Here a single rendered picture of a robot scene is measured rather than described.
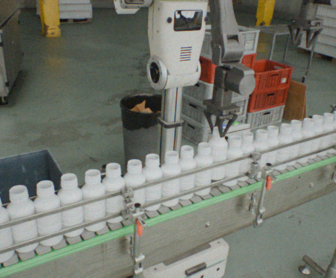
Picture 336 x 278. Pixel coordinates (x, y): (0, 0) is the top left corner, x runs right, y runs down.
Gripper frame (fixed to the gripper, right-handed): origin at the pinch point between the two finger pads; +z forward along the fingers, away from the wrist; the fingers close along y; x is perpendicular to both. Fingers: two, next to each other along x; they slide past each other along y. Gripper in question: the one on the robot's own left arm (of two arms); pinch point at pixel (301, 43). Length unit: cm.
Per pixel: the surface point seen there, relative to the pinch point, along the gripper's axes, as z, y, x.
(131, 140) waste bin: 101, 136, 2
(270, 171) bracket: 31, -26, 35
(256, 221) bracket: 50, -25, 36
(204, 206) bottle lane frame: 41, -20, 55
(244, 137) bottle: 23.8, -14.8, 37.1
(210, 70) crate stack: 61, 159, -87
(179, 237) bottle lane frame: 50, -20, 63
